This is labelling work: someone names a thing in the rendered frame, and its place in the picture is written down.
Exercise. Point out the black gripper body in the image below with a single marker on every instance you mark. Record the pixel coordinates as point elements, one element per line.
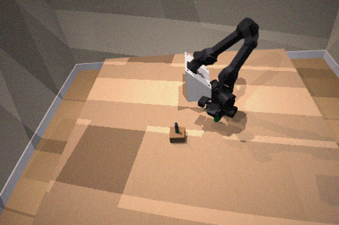
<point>228,112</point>

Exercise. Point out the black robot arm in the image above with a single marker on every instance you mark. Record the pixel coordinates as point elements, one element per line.
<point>222,90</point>

